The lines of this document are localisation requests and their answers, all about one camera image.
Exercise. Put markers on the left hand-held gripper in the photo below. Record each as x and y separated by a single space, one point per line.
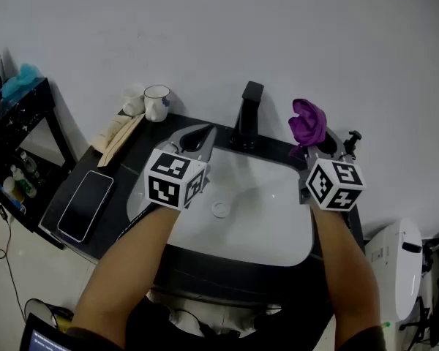
168 181

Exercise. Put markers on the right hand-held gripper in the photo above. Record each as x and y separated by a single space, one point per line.
333 185

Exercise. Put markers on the purple cloth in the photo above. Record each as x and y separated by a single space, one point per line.
309 123

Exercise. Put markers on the black faucet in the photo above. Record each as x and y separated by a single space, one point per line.
247 115

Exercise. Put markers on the person's left forearm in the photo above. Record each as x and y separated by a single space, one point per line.
131 269

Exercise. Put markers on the person's right forearm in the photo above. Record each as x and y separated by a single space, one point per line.
347 269

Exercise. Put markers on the black soap dispenser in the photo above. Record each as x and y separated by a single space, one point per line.
353 143

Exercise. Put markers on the white mug with blue print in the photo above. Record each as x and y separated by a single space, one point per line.
156 106

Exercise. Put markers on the round sink drain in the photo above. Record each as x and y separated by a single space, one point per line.
221 209

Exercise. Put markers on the beige tube packet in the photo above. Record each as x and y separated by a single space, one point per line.
108 132

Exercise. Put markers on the white sink basin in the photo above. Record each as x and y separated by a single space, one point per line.
256 210

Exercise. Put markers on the black vanity cabinet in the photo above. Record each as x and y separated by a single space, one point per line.
109 192

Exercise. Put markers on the black smartphone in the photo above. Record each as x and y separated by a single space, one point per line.
85 207

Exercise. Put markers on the white toilet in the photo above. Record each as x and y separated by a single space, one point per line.
398 269

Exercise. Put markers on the clear plastic bottle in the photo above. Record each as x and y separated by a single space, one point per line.
31 166

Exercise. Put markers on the green label bottle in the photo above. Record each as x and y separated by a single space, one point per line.
23 183

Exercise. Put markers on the black marbled side table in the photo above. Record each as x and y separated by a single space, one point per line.
18 119

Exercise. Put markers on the green plastic item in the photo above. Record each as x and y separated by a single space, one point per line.
385 324

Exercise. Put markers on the white round jar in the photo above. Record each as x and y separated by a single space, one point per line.
11 188

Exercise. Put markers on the person's dark clothing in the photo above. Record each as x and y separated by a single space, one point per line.
223 327

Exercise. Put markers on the blue flat packet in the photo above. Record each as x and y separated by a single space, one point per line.
11 202

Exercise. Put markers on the black power adapter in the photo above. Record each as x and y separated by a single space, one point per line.
2 212

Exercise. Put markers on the round grey bin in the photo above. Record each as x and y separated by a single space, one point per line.
40 311

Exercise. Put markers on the black laptop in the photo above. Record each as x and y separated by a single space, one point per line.
44 336

